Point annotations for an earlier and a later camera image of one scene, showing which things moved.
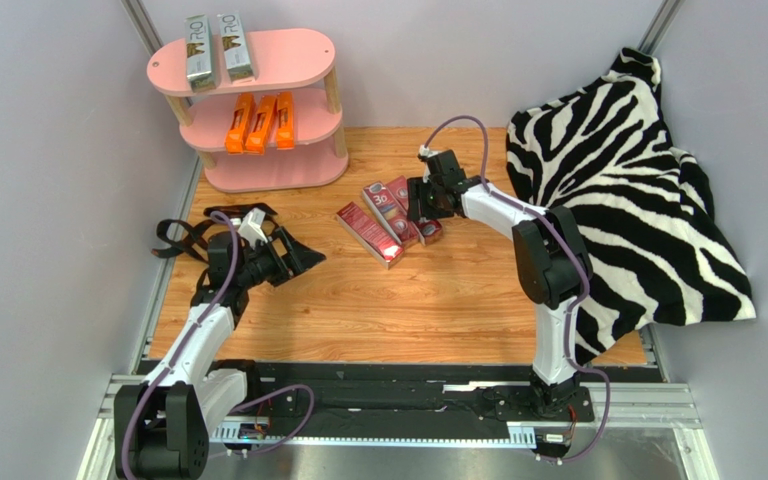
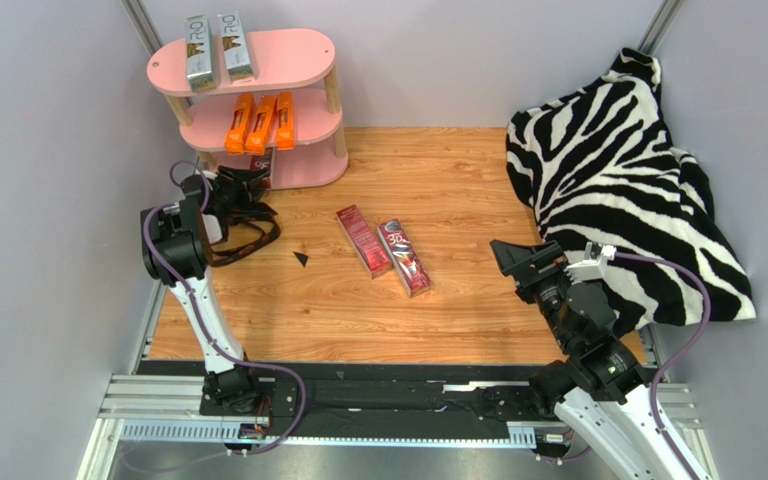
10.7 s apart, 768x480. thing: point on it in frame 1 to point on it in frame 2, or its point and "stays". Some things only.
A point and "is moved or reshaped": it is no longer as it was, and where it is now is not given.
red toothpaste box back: x=430 y=231 to x=262 y=161
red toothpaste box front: x=368 y=236 is moved or reshaped
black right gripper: x=420 y=200 to x=537 y=264
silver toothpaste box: x=235 y=48 stays
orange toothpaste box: x=285 y=123 stays
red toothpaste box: x=383 y=201 to x=406 y=260
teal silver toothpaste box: x=199 y=47 stays
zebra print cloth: x=659 y=250 stays
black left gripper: x=300 y=258 to x=245 y=183
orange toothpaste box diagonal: x=256 y=143 stays
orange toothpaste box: x=243 y=113 stays
